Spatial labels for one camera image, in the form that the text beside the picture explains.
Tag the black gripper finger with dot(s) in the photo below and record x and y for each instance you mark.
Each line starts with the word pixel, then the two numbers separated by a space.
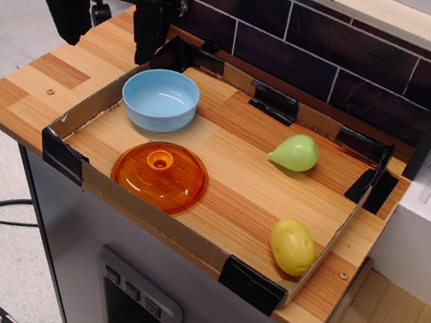
pixel 71 18
pixel 151 24

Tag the green toy pear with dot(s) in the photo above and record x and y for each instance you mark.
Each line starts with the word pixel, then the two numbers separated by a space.
pixel 298 153

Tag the light blue bowl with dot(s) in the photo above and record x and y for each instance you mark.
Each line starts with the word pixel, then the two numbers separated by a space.
pixel 160 100

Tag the orange transparent pot lid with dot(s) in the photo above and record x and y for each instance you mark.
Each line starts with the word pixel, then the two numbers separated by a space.
pixel 168 176

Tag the grey toy oven cabinet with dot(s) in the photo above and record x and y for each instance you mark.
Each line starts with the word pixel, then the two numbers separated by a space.
pixel 107 269

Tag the yellow toy potato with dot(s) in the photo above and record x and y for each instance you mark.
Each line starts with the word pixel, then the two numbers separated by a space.
pixel 292 246

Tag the cardboard fence with black tape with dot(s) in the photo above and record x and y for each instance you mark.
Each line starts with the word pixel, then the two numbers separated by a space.
pixel 344 200

